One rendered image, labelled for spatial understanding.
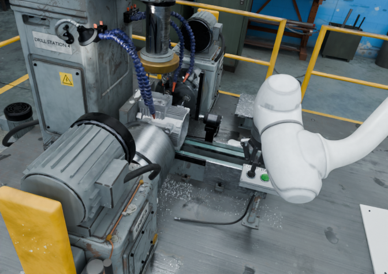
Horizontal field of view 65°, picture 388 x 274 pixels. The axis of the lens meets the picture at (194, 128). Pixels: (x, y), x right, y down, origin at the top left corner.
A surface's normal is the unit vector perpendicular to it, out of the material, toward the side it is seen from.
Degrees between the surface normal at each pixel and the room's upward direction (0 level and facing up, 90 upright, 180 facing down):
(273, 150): 58
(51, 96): 90
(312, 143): 20
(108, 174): 0
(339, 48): 90
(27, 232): 90
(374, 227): 5
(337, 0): 90
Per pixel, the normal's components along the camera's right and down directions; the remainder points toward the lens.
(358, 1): -0.28, 0.53
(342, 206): 0.10, -0.82
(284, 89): -0.04, -0.47
